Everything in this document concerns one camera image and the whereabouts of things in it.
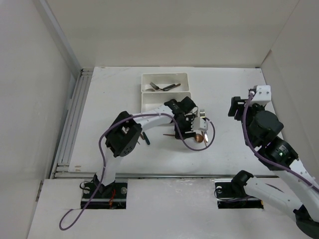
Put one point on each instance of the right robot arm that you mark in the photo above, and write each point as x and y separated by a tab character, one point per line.
280	158

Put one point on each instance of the black handled fork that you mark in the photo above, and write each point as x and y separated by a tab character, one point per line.
154	86

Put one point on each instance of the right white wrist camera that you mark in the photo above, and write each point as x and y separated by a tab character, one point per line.
261	94

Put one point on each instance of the gold fork green handle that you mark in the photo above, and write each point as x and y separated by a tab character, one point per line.
168	87

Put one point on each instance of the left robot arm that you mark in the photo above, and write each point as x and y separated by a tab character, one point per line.
124	133

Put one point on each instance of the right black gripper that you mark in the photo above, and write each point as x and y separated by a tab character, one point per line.
237	103

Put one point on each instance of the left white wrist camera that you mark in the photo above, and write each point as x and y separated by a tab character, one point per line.
199	124

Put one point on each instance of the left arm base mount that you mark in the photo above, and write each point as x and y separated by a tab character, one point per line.
113	197

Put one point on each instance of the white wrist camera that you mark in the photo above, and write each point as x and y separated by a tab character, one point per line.
261	94
199	124

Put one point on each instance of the gold spoon green handle right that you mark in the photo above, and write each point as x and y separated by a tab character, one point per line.
146	138

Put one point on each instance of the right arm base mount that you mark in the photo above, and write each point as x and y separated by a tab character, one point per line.
230	193

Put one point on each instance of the copper thin utensil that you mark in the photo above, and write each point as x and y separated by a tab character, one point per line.
201	138

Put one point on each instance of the white plastic bin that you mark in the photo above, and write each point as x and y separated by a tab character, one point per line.
152	100
165	79

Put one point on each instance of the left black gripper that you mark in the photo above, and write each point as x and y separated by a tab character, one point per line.
189	129

